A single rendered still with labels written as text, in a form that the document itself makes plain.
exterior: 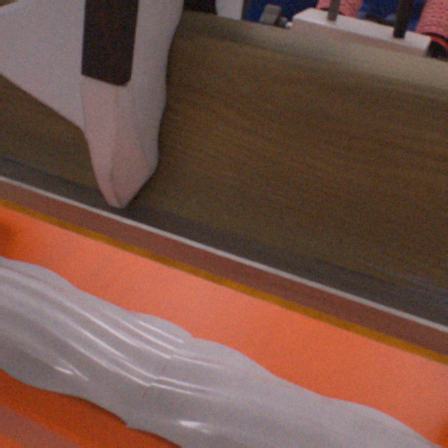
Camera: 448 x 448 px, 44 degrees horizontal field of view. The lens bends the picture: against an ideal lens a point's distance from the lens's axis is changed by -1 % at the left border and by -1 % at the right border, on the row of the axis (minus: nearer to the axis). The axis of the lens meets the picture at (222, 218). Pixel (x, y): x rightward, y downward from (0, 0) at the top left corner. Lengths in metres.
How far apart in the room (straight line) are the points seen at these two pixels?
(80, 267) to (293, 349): 0.14
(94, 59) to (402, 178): 0.09
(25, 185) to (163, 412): 0.13
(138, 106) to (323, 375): 0.21
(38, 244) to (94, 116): 0.23
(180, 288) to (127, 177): 0.18
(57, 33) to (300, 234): 0.10
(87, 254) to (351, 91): 0.26
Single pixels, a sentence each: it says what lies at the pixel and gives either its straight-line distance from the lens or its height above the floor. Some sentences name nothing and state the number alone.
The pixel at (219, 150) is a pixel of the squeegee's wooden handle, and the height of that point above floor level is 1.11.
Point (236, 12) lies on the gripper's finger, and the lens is 0.22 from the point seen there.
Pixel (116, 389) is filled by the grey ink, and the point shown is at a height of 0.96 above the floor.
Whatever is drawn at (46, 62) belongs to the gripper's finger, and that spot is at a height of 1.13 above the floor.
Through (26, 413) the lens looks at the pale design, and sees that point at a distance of 0.29.
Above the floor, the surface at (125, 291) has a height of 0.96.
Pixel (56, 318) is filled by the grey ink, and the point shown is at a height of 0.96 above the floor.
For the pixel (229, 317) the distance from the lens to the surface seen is 0.34.
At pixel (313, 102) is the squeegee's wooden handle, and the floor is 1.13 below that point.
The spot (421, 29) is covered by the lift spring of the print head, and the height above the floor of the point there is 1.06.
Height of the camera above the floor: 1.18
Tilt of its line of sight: 32 degrees down
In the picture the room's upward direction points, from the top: 10 degrees clockwise
